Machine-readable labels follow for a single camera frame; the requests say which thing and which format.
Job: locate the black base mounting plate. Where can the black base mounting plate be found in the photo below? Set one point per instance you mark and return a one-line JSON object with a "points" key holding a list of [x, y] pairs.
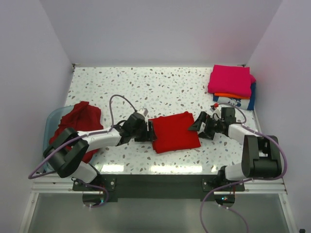
{"points": [[149, 186]]}

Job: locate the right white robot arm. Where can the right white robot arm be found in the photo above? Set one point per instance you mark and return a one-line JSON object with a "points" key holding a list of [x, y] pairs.
{"points": [[262, 157]]}

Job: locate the folded white printed t-shirt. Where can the folded white printed t-shirt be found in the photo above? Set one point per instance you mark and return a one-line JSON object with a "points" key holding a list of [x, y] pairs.
{"points": [[240, 103]]}

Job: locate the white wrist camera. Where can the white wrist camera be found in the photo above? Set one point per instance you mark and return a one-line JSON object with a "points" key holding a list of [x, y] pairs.
{"points": [[216, 113], [143, 112]]}

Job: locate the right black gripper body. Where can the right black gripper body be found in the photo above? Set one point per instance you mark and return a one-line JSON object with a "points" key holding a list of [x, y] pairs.
{"points": [[213, 125]]}

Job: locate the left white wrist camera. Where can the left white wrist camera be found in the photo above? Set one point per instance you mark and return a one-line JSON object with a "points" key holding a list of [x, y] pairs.
{"points": [[143, 112]]}

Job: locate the dark red t-shirt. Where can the dark red t-shirt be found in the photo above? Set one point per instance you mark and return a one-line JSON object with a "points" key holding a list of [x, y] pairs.
{"points": [[83, 117]]}

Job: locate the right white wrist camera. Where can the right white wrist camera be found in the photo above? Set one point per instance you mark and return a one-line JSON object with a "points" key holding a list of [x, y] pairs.
{"points": [[216, 113]]}

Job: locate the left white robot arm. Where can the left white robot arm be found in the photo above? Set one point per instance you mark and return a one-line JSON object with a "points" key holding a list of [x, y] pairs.
{"points": [[65, 154]]}

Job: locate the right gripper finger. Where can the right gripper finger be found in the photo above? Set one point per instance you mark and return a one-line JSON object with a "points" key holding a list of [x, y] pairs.
{"points": [[207, 134], [200, 123]]}

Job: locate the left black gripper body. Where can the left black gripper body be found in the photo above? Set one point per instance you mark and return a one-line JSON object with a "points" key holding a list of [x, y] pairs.
{"points": [[141, 134]]}

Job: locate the folded blue t-shirt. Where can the folded blue t-shirt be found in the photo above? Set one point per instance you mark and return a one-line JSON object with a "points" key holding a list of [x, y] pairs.
{"points": [[252, 97]]}

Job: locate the translucent blue plastic bin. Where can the translucent blue plastic bin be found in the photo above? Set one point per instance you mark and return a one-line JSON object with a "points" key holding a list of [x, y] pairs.
{"points": [[52, 123]]}

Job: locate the folded orange t-shirt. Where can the folded orange t-shirt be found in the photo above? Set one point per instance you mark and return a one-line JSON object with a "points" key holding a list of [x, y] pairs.
{"points": [[228, 95]]}

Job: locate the folded pink t-shirt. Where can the folded pink t-shirt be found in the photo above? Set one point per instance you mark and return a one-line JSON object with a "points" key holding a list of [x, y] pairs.
{"points": [[233, 80]]}

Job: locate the bright red t-shirt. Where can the bright red t-shirt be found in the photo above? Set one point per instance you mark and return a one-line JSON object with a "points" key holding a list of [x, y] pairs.
{"points": [[172, 133]]}

